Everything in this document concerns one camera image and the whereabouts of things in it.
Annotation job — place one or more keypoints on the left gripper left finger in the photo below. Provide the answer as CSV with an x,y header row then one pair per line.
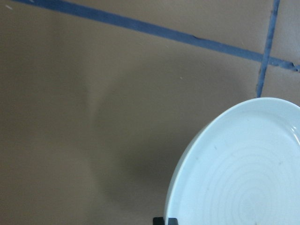
x,y
158,221

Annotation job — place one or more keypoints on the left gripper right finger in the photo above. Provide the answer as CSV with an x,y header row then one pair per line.
x,y
172,221

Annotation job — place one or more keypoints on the light blue plate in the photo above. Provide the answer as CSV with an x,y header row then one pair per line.
x,y
243,168

